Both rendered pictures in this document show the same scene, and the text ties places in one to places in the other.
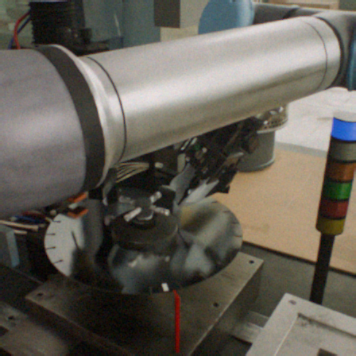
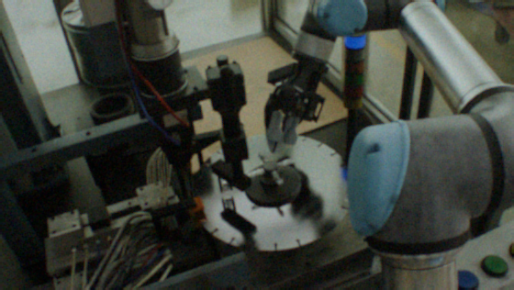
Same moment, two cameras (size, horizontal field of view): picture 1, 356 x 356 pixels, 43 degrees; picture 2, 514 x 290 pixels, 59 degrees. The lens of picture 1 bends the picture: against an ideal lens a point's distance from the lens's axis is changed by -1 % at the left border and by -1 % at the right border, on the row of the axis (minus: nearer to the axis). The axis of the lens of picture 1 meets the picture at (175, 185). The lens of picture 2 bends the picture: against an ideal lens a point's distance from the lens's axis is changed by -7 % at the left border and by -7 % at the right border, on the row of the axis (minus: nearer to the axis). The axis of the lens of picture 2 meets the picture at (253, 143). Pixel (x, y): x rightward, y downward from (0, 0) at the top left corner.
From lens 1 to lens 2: 0.70 m
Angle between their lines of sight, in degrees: 44
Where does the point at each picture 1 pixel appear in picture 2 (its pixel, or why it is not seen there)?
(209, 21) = (340, 16)
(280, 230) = (249, 130)
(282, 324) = not seen: hidden behind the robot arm
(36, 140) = not seen: outside the picture
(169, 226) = (286, 170)
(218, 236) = (312, 153)
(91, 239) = (261, 218)
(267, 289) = not seen: hidden behind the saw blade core
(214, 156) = (316, 100)
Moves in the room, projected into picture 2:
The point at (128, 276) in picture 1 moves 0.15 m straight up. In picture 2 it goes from (324, 214) to (325, 153)
